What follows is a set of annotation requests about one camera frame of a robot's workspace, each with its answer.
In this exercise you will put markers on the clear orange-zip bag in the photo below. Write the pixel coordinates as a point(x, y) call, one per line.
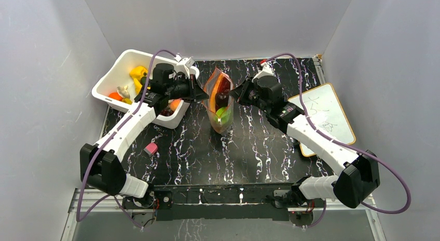
point(209, 104)

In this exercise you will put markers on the dark red toy grapes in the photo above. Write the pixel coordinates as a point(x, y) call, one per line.
point(166, 112)

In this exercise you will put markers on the green toy cabbage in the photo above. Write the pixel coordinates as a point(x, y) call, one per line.
point(225, 119)

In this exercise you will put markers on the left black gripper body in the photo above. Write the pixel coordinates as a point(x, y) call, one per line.
point(179, 91)

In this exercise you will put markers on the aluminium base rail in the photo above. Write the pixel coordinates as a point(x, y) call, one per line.
point(217, 213)

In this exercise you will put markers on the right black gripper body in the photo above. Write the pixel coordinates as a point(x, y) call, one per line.
point(245, 93)

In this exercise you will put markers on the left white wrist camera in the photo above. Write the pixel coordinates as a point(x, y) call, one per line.
point(185, 64)

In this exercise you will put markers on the white toy mushroom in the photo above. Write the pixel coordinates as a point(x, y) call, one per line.
point(123, 92)

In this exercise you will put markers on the pink eraser block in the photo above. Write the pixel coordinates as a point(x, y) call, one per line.
point(151, 149)

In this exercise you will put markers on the small whiteboard wooden frame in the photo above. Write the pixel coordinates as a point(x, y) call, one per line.
point(327, 114)

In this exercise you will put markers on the yellow toy bananas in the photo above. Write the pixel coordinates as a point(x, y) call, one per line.
point(138, 84)

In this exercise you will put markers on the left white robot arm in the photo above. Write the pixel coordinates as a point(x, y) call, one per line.
point(101, 163)

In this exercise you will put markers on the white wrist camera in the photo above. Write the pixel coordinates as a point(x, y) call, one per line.
point(185, 64)
point(265, 70)

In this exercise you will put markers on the orange toy carrot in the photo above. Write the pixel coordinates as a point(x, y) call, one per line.
point(115, 96)

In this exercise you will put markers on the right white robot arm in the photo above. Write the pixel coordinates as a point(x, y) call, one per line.
point(356, 175)

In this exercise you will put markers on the yellow toy bell pepper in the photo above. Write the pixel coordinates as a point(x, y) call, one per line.
point(138, 73)

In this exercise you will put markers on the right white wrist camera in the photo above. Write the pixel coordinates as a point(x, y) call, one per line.
point(265, 70)

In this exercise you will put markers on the black marble table mat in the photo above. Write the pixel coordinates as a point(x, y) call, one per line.
point(193, 153)

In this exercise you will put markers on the dark brown toy fruit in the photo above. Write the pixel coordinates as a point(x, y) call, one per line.
point(221, 100)

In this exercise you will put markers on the green toy starfruit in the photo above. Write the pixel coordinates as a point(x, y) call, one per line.
point(219, 113)

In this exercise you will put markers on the orange toy peach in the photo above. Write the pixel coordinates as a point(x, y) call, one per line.
point(174, 104)

